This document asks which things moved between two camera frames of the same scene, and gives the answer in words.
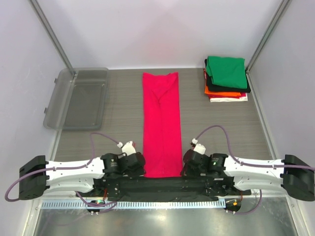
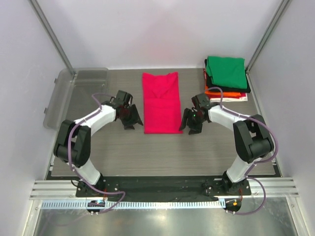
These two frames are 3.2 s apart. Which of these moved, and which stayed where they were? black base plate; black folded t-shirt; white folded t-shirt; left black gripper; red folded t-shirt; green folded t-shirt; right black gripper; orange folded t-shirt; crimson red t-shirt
Moved: right black gripper; crimson red t-shirt; left black gripper
Stayed: black base plate; green folded t-shirt; orange folded t-shirt; red folded t-shirt; white folded t-shirt; black folded t-shirt
